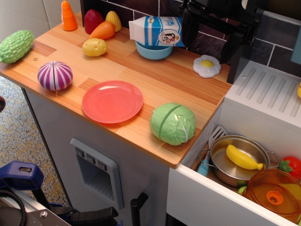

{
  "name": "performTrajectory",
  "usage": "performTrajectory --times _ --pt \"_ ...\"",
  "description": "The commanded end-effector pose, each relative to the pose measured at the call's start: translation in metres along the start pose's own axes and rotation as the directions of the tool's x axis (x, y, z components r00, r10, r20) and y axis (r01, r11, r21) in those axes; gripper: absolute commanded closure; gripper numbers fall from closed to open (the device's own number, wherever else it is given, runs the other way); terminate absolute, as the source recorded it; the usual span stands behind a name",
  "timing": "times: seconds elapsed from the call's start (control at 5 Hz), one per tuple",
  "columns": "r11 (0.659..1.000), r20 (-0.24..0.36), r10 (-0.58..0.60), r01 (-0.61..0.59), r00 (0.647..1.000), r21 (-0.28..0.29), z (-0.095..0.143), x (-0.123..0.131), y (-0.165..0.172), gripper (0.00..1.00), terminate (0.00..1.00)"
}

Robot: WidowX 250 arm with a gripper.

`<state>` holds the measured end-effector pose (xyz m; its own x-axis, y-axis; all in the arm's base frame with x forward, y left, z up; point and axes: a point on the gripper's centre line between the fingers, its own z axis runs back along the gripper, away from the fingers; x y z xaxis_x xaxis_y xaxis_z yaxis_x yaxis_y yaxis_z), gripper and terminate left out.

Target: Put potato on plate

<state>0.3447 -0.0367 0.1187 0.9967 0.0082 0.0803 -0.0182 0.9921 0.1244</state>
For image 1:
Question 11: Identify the yellow toy potato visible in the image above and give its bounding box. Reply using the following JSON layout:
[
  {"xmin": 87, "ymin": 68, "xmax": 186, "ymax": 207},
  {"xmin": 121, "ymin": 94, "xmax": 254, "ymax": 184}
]
[{"xmin": 82, "ymin": 38, "xmax": 108, "ymax": 57}]

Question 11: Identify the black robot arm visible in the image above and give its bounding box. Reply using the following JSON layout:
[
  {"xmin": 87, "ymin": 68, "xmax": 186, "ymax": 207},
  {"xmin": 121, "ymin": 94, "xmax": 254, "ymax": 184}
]
[{"xmin": 179, "ymin": 0, "xmax": 268, "ymax": 84}]

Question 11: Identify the pink plastic plate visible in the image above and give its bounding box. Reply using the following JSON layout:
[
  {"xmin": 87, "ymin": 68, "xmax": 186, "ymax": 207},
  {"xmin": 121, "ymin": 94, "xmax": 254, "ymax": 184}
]
[{"xmin": 82, "ymin": 81, "xmax": 143, "ymax": 124}]

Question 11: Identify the green toy cabbage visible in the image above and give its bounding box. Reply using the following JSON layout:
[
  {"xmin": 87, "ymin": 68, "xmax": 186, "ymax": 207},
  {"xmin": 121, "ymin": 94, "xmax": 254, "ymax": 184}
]
[{"xmin": 149, "ymin": 103, "xmax": 196, "ymax": 145}]

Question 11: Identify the blue plastic bowl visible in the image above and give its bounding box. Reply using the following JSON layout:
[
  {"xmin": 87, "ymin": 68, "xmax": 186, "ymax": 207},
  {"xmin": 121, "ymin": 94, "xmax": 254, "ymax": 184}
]
[{"xmin": 135, "ymin": 41, "xmax": 173, "ymax": 60}]

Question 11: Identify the toy fried egg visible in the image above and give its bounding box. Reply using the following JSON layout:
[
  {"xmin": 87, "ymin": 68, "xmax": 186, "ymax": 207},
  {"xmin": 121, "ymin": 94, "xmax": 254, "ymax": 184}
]
[{"xmin": 193, "ymin": 55, "xmax": 222, "ymax": 78}]

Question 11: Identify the grey toy ice dispenser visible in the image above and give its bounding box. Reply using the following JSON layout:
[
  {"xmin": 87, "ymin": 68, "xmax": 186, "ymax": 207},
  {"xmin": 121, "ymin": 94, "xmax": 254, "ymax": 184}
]
[{"xmin": 70, "ymin": 137, "xmax": 124, "ymax": 210}]

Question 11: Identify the toy milk carton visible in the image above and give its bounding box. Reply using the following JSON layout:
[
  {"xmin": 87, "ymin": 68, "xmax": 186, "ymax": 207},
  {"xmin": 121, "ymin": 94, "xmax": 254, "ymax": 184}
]
[{"xmin": 129, "ymin": 16, "xmax": 184, "ymax": 47}]

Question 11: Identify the yellow toy banana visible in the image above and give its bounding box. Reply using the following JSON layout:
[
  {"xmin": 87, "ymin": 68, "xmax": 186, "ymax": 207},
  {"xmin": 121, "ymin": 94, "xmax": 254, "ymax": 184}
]
[{"xmin": 226, "ymin": 145, "xmax": 263, "ymax": 170}]

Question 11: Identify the lying orange toy carrot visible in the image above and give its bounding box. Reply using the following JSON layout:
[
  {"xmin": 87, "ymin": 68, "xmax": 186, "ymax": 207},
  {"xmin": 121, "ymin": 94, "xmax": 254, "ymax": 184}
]
[{"xmin": 89, "ymin": 21, "xmax": 115, "ymax": 40}]

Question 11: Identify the stainless steel pot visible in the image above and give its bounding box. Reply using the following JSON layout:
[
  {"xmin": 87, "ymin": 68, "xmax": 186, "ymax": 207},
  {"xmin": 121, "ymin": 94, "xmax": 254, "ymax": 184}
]
[{"xmin": 197, "ymin": 135, "xmax": 280, "ymax": 187}]

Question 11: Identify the purple striped toy onion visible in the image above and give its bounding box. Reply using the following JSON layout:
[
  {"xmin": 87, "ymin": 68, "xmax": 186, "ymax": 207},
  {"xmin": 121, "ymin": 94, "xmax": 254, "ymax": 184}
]
[{"xmin": 38, "ymin": 61, "xmax": 73, "ymax": 91}]

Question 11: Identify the yellow toy corn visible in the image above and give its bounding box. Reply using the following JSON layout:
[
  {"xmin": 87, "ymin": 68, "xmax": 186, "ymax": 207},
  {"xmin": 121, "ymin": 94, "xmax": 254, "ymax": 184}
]
[{"xmin": 105, "ymin": 11, "xmax": 122, "ymax": 32}]

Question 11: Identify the dark red toy vegetable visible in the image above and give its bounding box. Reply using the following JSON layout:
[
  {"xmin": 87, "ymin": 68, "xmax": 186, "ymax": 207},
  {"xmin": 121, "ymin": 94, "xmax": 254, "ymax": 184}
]
[{"xmin": 84, "ymin": 9, "xmax": 104, "ymax": 34}]

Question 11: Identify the white toy sink cabinet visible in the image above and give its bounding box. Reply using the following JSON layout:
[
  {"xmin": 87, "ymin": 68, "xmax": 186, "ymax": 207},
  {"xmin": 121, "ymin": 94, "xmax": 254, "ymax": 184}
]
[{"xmin": 166, "ymin": 61, "xmax": 301, "ymax": 226}]

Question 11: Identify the tall orange toy carrot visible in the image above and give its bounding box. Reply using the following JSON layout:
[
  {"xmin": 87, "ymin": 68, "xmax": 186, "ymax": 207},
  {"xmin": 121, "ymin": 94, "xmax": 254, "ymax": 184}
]
[{"xmin": 61, "ymin": 0, "xmax": 78, "ymax": 31}]

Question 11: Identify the blue clamp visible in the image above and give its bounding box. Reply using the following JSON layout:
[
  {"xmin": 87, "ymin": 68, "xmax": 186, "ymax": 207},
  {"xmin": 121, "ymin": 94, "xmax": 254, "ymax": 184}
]
[{"xmin": 0, "ymin": 161, "xmax": 44, "ymax": 191}]

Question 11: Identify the orange transparent pot lid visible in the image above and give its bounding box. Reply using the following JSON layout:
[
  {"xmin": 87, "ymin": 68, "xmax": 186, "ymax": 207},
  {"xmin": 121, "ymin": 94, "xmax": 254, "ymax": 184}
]
[{"xmin": 242, "ymin": 169, "xmax": 301, "ymax": 224}]

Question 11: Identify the red toy strawberry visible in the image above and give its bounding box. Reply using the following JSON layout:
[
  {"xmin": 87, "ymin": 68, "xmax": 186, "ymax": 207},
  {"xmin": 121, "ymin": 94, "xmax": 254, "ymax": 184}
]
[{"xmin": 278, "ymin": 156, "xmax": 301, "ymax": 181}]

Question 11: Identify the green toy bitter gourd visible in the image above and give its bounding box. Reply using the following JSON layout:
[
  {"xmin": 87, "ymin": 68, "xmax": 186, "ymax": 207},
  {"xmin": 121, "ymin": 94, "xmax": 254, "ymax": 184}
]
[{"xmin": 0, "ymin": 30, "xmax": 34, "ymax": 64}]

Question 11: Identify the grey spatula blue handle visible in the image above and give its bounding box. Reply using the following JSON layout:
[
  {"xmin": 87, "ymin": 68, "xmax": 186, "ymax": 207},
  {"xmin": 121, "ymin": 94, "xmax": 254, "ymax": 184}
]
[{"xmin": 197, "ymin": 126, "xmax": 228, "ymax": 177}]

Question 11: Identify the black cabinet door handle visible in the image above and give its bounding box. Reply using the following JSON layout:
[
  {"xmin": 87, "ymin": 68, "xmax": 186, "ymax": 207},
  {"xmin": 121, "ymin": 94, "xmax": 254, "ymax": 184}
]
[{"xmin": 130, "ymin": 193, "xmax": 148, "ymax": 226}]

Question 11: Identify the metal bracket with screw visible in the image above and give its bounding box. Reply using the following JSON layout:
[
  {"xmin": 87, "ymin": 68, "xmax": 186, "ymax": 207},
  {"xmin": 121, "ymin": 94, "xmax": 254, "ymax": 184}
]
[{"xmin": 0, "ymin": 189, "xmax": 71, "ymax": 226}]

